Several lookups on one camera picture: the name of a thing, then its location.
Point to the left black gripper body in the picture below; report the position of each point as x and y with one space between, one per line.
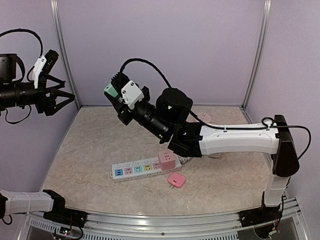
43 104

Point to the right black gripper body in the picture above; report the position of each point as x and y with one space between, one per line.
121 112

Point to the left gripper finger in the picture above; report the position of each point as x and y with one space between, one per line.
59 99
60 84

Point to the green plug adapter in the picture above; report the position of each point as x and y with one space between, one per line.
110 92

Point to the white multicolour power strip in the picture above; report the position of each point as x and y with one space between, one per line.
140 169

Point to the pink cube socket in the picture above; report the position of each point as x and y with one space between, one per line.
167 160

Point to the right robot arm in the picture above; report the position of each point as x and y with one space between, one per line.
167 120

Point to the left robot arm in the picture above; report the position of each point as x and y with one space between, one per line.
15 93

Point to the pink flat plug adapter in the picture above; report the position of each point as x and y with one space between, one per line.
176 180

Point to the pink round socket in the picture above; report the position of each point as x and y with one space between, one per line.
204 117

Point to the white cube socket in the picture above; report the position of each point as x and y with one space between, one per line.
217 155

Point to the small circuit board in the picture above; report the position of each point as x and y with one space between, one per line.
65 231

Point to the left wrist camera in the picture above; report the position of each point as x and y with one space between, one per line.
43 65

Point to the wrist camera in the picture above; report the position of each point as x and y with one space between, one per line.
131 94
43 65

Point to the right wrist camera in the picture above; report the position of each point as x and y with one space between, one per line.
131 94

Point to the left aluminium frame post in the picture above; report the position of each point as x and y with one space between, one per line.
54 6

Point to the aluminium frame post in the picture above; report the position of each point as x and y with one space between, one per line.
258 53
54 6

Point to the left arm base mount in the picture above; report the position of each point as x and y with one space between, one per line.
67 216

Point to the aluminium front rail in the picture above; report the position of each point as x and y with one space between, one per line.
210 226

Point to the right aluminium frame post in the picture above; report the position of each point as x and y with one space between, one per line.
258 53

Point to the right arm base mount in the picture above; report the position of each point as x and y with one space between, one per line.
258 216

